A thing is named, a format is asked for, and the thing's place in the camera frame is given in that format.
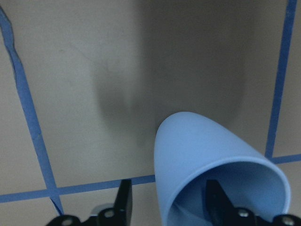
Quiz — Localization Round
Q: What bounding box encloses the light blue plastic cup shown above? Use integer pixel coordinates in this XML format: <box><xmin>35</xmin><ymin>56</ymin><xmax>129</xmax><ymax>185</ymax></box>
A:
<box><xmin>154</xmin><ymin>112</ymin><xmax>291</xmax><ymax>226</ymax></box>

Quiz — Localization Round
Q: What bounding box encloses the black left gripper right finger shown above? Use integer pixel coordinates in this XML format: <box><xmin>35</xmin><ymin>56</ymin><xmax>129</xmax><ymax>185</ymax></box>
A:
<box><xmin>206</xmin><ymin>180</ymin><xmax>256</xmax><ymax>226</ymax></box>

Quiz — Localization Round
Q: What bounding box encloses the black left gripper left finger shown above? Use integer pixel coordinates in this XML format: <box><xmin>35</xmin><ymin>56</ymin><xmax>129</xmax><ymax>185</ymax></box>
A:
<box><xmin>97</xmin><ymin>179</ymin><xmax>132</xmax><ymax>226</ymax></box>

